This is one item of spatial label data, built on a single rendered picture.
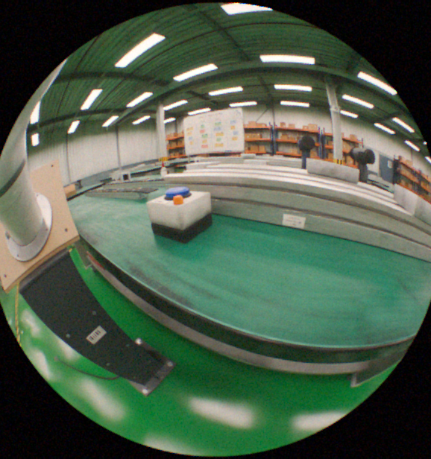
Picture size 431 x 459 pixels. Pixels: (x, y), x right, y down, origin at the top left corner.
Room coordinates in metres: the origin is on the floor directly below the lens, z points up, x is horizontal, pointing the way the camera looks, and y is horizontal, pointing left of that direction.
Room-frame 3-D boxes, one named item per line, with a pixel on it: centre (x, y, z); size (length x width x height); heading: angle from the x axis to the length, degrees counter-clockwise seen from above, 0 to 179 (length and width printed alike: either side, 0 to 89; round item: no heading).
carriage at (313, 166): (0.38, -0.35, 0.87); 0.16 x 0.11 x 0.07; 58
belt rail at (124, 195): (0.79, 0.67, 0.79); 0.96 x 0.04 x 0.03; 58
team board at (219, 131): (3.69, -0.06, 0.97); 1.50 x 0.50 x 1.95; 60
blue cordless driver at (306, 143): (0.62, -0.40, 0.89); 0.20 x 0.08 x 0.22; 157
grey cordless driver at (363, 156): (0.45, -0.59, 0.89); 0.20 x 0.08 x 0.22; 164
